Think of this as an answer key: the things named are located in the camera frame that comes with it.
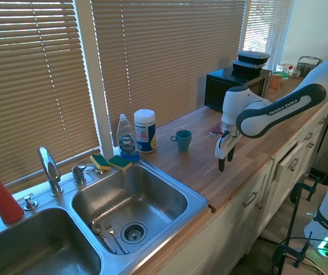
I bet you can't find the teal ceramic mug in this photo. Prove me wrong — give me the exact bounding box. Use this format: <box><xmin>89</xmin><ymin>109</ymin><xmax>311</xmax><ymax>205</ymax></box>
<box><xmin>170</xmin><ymin>129</ymin><xmax>192</xmax><ymax>153</ymax></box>

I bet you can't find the white kitchen cabinet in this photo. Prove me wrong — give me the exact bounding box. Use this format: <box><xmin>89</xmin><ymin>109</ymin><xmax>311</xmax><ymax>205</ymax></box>
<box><xmin>135</xmin><ymin>99</ymin><xmax>328</xmax><ymax>275</ymax></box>

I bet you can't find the chrome side sprayer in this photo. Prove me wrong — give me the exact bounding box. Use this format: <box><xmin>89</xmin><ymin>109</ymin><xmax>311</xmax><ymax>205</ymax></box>
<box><xmin>71</xmin><ymin>163</ymin><xmax>104</xmax><ymax>186</ymax></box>

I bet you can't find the metal sink drain strainer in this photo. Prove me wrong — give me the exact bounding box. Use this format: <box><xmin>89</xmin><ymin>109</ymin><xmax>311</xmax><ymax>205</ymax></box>
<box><xmin>120</xmin><ymin>221</ymin><xmax>148</xmax><ymax>245</ymax></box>

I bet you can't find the metal spoon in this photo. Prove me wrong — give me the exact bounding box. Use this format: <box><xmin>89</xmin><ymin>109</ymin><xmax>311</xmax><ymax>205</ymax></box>
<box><xmin>90</xmin><ymin>220</ymin><xmax>118</xmax><ymax>255</ymax></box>

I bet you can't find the yellow green sponge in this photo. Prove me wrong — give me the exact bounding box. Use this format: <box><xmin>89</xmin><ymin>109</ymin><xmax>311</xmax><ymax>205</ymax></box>
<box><xmin>90</xmin><ymin>154</ymin><xmax>112</xmax><ymax>172</ymax></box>
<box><xmin>108</xmin><ymin>155</ymin><xmax>133</xmax><ymax>172</ymax></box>

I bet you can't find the metal fork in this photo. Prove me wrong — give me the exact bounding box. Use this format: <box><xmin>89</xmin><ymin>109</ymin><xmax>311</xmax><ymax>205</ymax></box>
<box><xmin>104</xmin><ymin>223</ymin><xmax>130</xmax><ymax>255</ymax></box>

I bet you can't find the stainless steel double sink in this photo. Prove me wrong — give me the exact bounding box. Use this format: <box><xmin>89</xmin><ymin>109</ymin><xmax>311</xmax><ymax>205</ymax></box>
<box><xmin>0</xmin><ymin>156</ymin><xmax>210</xmax><ymax>275</ymax></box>

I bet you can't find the chrome kitchen faucet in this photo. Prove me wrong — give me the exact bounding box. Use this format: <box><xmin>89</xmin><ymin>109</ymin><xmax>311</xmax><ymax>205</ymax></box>
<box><xmin>37</xmin><ymin>146</ymin><xmax>64</xmax><ymax>197</ymax></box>

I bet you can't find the black plastic food container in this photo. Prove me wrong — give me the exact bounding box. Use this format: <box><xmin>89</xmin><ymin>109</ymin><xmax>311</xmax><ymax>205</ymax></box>
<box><xmin>236</xmin><ymin>50</ymin><xmax>271</xmax><ymax>64</ymax></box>
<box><xmin>231</xmin><ymin>59</ymin><xmax>265</xmax><ymax>77</ymax></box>

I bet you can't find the black microwave oven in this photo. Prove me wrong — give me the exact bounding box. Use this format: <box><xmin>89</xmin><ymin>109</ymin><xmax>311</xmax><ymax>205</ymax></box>
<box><xmin>204</xmin><ymin>67</ymin><xmax>272</xmax><ymax>113</ymax></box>

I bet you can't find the dark wire basket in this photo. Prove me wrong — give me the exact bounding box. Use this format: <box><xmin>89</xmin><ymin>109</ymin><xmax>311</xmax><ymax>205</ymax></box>
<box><xmin>296</xmin><ymin>56</ymin><xmax>323</xmax><ymax>78</ymax></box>

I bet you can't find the beige window blind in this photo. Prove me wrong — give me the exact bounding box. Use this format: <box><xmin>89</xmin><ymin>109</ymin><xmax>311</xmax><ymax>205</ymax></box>
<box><xmin>90</xmin><ymin>0</ymin><xmax>247</xmax><ymax>140</ymax></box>
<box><xmin>0</xmin><ymin>0</ymin><xmax>101</xmax><ymax>198</ymax></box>

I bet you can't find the orange carton box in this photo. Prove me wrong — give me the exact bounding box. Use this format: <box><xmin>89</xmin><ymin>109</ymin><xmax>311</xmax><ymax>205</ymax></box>
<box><xmin>267</xmin><ymin>72</ymin><xmax>284</xmax><ymax>92</ymax></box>

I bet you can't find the narrow white window blind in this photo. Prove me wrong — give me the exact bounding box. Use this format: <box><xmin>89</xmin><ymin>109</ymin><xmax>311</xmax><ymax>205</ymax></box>
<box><xmin>243</xmin><ymin>0</ymin><xmax>295</xmax><ymax>71</ymax></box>

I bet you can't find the clear Dawn dish soap bottle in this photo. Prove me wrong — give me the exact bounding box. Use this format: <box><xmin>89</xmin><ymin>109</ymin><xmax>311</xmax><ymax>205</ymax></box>
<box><xmin>116</xmin><ymin>113</ymin><xmax>140</xmax><ymax>162</ymax></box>

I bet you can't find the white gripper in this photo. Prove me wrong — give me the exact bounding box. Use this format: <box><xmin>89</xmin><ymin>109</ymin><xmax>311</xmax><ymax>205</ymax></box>
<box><xmin>214</xmin><ymin>133</ymin><xmax>243</xmax><ymax>173</ymax></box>

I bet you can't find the black bar clamp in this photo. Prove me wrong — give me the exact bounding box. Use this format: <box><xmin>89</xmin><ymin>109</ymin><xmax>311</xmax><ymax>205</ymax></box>
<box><xmin>289</xmin><ymin>176</ymin><xmax>328</xmax><ymax>205</ymax></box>
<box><xmin>271</xmin><ymin>231</ymin><xmax>314</xmax><ymax>270</ymax></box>

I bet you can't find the red spray bottle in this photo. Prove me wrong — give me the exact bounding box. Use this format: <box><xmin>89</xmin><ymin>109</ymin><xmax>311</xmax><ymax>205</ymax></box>
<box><xmin>0</xmin><ymin>162</ymin><xmax>25</xmax><ymax>225</ymax></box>

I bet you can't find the Lysol wipes canister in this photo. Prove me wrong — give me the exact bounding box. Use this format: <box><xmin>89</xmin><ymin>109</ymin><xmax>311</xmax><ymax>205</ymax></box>
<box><xmin>133</xmin><ymin>108</ymin><xmax>157</xmax><ymax>154</ymax></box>

